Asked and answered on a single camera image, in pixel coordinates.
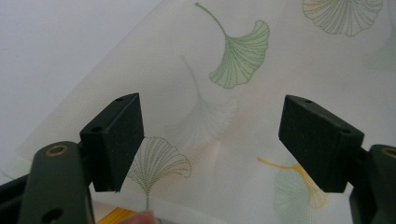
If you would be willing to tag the light grey table mat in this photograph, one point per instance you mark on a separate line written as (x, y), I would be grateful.
(53, 53)

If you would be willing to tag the white leaf-print cloth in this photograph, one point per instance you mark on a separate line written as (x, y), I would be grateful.
(249, 124)

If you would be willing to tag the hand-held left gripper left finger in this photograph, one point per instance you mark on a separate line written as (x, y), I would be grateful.
(113, 143)

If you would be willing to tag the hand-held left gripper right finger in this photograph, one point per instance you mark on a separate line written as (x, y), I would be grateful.
(320, 146)

